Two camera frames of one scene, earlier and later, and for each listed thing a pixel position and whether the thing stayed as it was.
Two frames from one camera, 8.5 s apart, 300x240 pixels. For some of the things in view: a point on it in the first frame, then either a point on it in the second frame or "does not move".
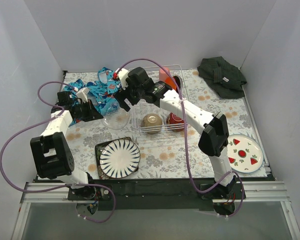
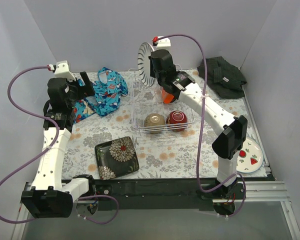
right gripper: x=129 y=95 → x=154 y=69
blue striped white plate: x=119 y=158 → x=144 y=64
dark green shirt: x=226 y=79 does not move
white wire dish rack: x=148 y=117 does not move
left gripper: x=89 y=110 → x=78 y=88
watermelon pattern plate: x=245 y=154 does not move
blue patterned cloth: x=101 y=93 does not move
